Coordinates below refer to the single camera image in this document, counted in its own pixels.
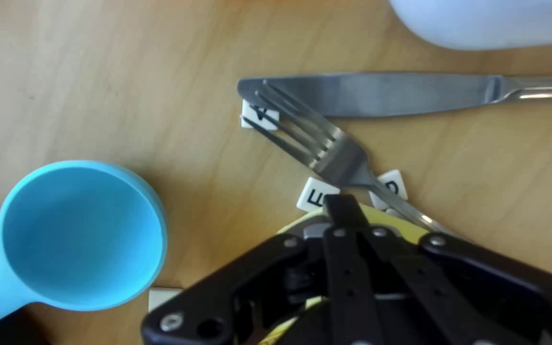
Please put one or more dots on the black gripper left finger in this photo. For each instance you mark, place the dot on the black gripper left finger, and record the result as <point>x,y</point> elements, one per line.
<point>249,279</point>

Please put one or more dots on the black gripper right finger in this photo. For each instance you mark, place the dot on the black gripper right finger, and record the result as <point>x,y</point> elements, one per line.
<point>479,287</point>

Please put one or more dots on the yellow object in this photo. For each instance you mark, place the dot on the yellow object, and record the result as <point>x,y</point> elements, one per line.
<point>387,222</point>

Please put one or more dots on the blank white tile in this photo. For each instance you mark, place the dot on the blank white tile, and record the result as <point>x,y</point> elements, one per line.
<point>161,299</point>

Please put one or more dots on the white letter tile D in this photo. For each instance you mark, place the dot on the white letter tile D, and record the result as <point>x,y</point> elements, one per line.
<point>393,184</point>

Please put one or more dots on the metal fork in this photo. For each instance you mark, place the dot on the metal fork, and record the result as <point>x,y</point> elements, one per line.
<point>339,159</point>

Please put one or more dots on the white letter tile A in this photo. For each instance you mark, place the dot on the white letter tile A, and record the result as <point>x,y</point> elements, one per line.
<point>249,120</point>

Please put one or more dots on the blue measuring scoop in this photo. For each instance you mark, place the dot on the blue measuring scoop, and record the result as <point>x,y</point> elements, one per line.
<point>76,235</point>

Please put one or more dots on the metal table knife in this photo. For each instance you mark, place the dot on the metal table knife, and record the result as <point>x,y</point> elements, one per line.
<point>383,92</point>

